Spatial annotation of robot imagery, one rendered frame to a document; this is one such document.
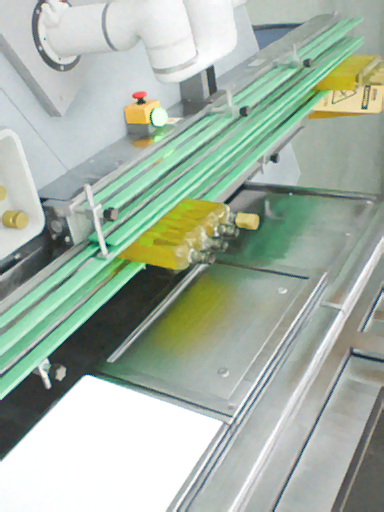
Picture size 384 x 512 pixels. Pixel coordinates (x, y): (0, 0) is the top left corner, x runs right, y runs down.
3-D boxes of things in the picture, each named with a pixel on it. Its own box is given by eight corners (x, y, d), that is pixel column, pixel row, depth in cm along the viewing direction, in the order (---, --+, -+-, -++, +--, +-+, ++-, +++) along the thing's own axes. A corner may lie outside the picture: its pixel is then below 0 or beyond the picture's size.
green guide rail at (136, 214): (88, 240, 127) (117, 246, 122) (87, 236, 126) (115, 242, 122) (345, 39, 249) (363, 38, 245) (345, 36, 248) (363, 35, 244)
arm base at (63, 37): (19, 19, 115) (79, 10, 107) (45, -24, 120) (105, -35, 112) (62, 76, 127) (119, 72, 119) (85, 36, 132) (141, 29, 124)
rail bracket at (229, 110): (202, 117, 161) (245, 118, 154) (199, 91, 158) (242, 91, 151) (209, 112, 164) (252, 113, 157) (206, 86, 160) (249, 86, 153)
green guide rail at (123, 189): (80, 211, 123) (109, 215, 119) (78, 206, 122) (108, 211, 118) (344, 20, 245) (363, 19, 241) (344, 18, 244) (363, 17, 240)
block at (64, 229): (50, 243, 127) (73, 248, 123) (37, 205, 122) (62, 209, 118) (61, 235, 129) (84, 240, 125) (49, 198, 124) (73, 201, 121)
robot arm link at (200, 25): (216, -38, 119) (232, 39, 129) (123, 6, 111) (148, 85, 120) (247, -38, 112) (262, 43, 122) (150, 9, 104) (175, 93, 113)
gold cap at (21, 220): (12, 228, 123) (27, 230, 120) (-1, 225, 120) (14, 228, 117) (15, 211, 123) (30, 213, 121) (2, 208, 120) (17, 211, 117)
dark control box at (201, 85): (180, 99, 173) (205, 99, 169) (176, 72, 169) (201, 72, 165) (194, 90, 179) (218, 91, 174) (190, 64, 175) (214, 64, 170)
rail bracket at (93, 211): (76, 255, 124) (122, 265, 118) (55, 184, 116) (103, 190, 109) (85, 248, 126) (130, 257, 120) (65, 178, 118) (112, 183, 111)
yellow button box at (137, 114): (127, 133, 154) (149, 134, 150) (121, 105, 150) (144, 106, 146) (142, 123, 159) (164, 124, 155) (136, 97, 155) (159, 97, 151)
